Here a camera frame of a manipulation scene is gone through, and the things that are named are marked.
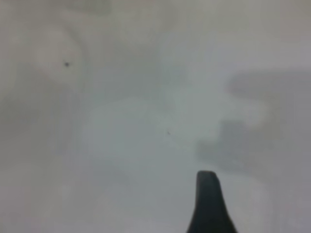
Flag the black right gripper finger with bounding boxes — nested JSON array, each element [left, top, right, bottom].
[[186, 170, 240, 233]]

